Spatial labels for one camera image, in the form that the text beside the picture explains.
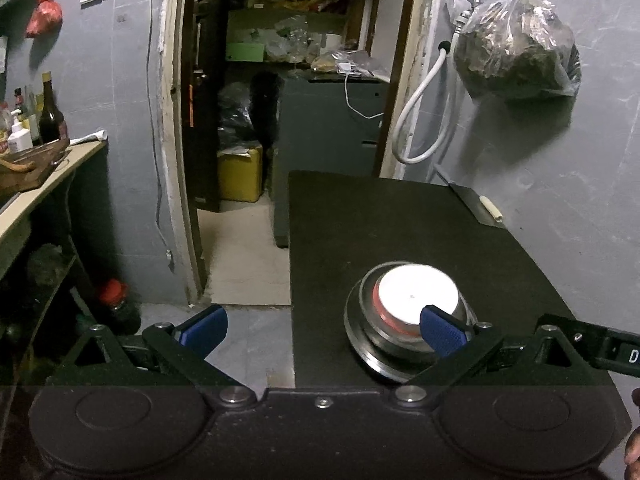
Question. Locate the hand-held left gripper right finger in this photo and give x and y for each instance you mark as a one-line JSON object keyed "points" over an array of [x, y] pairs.
{"points": [[442, 334]]}

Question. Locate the black plastic bag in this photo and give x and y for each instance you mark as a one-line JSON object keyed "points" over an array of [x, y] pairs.
{"points": [[235, 120]]}

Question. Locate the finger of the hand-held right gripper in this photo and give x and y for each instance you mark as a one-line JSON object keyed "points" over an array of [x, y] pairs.
{"points": [[585, 342]]}

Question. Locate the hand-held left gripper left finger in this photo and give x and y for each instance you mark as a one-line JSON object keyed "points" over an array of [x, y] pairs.
{"points": [[205, 332]]}

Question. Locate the metal wall faucet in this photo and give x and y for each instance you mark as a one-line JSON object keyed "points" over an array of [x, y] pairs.
{"points": [[465, 12]]}

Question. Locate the white ceramic bowl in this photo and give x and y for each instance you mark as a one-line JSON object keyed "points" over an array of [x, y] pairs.
{"points": [[415, 292]]}

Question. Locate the white pump bottle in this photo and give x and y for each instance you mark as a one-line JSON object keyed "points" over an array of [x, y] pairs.
{"points": [[19, 139]]}

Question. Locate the rolled white cloth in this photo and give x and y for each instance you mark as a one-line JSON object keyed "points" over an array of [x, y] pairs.
{"points": [[90, 136]]}

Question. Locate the person's right hand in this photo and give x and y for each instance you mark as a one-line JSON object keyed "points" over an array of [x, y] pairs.
{"points": [[635, 445]]}

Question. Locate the red cap dark bottle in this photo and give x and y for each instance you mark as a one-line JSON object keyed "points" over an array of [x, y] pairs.
{"points": [[117, 310]]}

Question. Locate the clear bag of dark contents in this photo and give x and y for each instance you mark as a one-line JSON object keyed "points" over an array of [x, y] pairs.
{"points": [[515, 55]]}

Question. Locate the dark glass wine bottle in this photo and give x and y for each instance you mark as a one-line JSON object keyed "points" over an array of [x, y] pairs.
{"points": [[50, 115]]}

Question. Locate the dark cabinet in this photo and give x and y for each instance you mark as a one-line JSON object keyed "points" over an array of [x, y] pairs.
{"points": [[325, 135]]}

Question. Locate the yellow box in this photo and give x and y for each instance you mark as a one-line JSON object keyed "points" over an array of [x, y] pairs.
{"points": [[240, 175]]}

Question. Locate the wooden cutting board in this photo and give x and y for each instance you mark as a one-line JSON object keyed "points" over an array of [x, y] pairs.
{"points": [[30, 167]]}

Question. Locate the stainless steel plate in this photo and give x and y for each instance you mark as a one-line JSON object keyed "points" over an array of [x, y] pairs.
{"points": [[380, 367], [356, 327], [362, 347]]}

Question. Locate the cluttered storage shelf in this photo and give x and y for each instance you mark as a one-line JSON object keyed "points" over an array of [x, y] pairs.
{"points": [[300, 35]]}

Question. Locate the brown wooden door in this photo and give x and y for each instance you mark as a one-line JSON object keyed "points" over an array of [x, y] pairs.
{"points": [[200, 135]]}

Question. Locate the green box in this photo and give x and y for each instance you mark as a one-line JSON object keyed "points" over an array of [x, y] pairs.
{"points": [[245, 52]]}

